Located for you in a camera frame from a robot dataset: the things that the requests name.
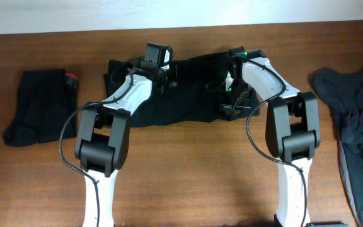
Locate dark green shorts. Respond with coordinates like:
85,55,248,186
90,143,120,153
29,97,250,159
102,52,261,129

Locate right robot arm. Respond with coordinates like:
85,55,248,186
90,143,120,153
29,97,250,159
219,47,321,227

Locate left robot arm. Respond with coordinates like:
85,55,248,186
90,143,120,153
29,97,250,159
74,63,170,226

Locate dark grey clothes pile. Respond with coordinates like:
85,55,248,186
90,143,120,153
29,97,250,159
310,67,363,226

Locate folded black shorts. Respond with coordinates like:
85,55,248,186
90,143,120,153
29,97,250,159
3,69,78,147

